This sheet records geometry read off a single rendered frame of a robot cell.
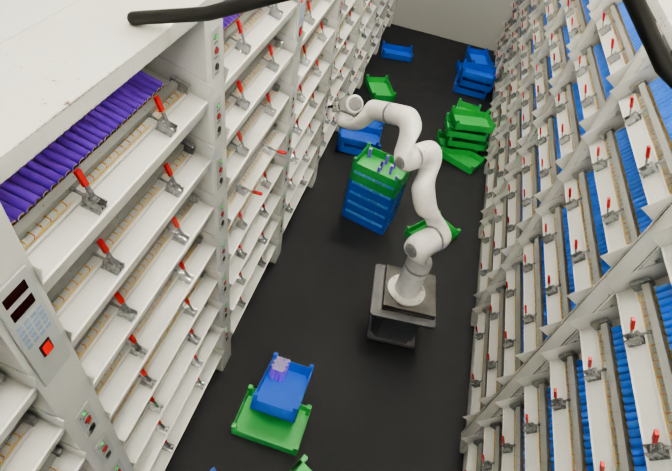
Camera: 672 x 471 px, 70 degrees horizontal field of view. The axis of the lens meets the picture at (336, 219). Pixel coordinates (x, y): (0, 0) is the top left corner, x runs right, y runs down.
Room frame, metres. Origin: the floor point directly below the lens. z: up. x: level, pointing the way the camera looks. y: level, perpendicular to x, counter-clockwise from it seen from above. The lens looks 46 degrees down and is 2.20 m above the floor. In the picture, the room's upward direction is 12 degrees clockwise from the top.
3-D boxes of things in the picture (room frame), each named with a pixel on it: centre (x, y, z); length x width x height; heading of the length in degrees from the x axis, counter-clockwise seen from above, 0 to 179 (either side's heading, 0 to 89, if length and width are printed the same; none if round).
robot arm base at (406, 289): (1.47, -0.42, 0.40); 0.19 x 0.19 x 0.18
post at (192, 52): (1.06, 0.47, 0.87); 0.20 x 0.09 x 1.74; 83
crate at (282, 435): (0.82, 0.09, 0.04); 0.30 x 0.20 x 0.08; 83
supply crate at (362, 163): (2.24, -0.20, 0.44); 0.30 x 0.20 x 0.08; 70
